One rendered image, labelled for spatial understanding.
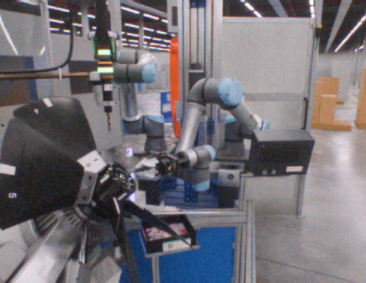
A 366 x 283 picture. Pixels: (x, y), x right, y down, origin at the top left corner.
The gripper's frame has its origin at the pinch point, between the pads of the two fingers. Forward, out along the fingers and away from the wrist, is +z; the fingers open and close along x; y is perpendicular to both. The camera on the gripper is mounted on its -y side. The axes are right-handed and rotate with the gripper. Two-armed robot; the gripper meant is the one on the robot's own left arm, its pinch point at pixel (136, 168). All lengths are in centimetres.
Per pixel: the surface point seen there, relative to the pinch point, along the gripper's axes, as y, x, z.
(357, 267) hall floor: 39, 116, -176
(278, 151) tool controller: 20, -2, -60
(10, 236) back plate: 9.9, 4.6, 43.5
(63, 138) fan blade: -1.4, -15.7, 24.6
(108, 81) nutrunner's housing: 2.5, -32.8, 11.1
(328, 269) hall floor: 26, 117, -156
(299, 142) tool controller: 26, -6, -67
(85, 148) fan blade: 2.1, -12.6, 19.3
